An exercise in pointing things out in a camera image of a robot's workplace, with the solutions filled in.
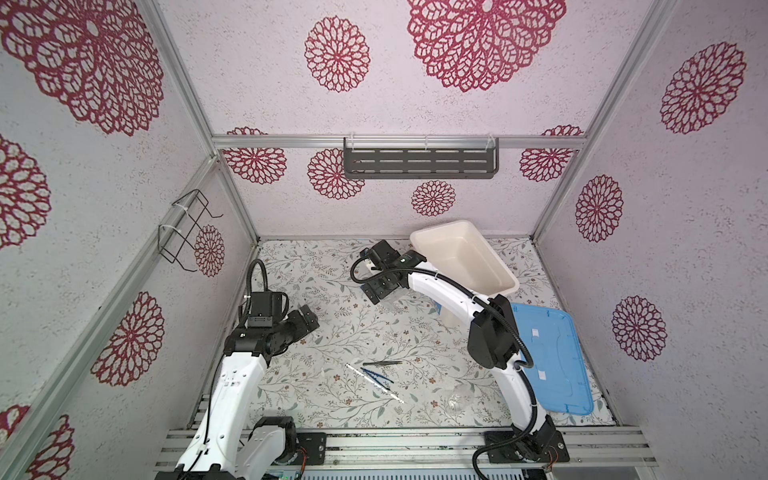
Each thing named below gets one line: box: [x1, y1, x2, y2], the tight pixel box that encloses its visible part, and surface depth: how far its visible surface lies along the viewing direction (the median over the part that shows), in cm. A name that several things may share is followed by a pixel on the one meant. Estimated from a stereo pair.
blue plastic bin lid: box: [511, 303, 594, 416], surface depth 91 cm
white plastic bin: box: [410, 220, 520, 298], surface depth 105 cm
